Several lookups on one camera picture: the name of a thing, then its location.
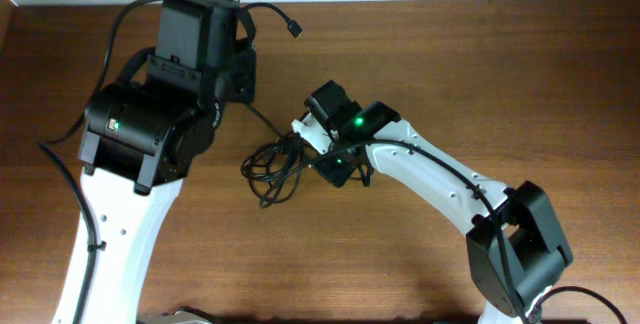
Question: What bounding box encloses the black usb cable long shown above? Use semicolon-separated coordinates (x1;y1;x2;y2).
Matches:
243;101;374;200

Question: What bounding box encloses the black usb cable short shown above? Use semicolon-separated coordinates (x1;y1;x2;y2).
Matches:
236;2;303;47

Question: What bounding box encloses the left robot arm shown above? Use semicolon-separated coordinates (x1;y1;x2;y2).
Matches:
53;0;256;323

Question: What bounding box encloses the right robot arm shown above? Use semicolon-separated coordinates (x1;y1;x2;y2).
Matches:
291;81;573;323

